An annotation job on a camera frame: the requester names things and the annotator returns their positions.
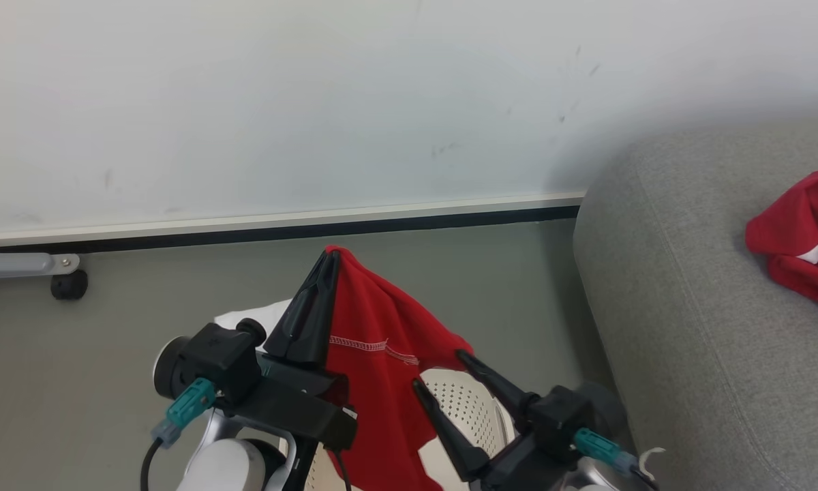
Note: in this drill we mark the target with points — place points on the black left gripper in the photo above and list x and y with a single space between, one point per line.
293 406

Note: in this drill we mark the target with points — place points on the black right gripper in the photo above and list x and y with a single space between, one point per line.
525 464

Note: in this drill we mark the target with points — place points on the red garment with white stitching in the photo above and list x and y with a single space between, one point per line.
375 382

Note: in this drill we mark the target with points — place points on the red garment with white trim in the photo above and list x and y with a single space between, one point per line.
804 225

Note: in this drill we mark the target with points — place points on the beige plastic laundry basket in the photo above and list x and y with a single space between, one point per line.
474 416

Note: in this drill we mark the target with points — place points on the white and black baseboard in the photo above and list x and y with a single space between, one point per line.
279 225

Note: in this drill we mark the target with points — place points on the grey fabric sofa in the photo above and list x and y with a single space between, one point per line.
709 341

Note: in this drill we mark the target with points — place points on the black caster wheel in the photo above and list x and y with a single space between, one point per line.
68 285

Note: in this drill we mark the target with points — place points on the grey metal furniture leg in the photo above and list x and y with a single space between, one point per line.
13 264

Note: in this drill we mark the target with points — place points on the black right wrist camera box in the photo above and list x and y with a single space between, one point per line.
559 416

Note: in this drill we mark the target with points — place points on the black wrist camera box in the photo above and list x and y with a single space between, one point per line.
559 416
218 354

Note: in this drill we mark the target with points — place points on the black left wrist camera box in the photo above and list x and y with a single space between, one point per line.
218 354

